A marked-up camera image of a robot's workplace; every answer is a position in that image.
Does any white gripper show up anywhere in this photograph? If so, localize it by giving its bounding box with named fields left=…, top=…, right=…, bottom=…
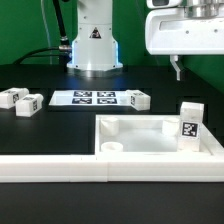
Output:
left=145, top=7, right=224, bottom=81

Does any white square tabletop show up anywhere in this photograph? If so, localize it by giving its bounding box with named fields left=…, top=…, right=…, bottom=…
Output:
left=95, top=115, right=224, bottom=156

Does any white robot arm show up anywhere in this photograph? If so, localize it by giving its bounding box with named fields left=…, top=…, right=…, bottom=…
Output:
left=67, top=0, right=224, bottom=78

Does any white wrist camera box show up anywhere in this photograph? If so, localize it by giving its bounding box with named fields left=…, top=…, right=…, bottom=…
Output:
left=146, top=0, right=183, bottom=9

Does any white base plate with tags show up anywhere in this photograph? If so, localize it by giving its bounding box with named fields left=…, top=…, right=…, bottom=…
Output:
left=49, top=90, right=130, bottom=106

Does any black cable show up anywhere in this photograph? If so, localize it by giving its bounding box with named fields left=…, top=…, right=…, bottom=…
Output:
left=13, top=0, right=73, bottom=66

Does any white L-shaped fence wall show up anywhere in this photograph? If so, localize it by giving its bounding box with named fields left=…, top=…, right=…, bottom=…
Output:
left=0, top=153, right=224, bottom=183

